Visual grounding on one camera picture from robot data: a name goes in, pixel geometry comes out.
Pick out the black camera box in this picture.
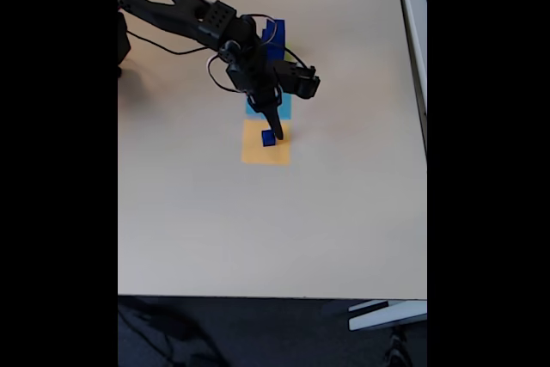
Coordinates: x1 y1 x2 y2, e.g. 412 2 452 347
272 58 321 101

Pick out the light blue paper square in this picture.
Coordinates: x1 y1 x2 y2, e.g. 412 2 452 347
244 89 293 120

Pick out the large blue cube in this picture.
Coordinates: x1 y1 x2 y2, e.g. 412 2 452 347
261 38 287 63

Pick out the white side desk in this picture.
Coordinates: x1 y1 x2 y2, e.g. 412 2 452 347
394 0 428 162

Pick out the short black cable loop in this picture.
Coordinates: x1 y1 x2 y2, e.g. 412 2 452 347
242 13 278 46

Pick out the orange paper square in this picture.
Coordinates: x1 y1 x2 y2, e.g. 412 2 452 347
240 119 292 166

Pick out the medium blue cube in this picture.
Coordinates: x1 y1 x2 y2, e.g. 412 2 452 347
261 19 286 48

